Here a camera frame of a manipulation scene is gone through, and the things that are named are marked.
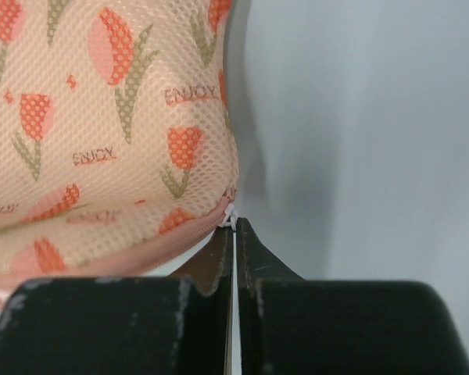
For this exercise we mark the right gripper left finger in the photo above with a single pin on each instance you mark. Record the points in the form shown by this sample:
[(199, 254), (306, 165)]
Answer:
[(179, 324)]

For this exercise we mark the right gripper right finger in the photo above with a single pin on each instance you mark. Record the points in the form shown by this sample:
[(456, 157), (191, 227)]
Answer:
[(289, 325)]

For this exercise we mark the pink tulip mesh laundry bag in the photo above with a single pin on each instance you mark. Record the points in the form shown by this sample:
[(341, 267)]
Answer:
[(116, 152)]

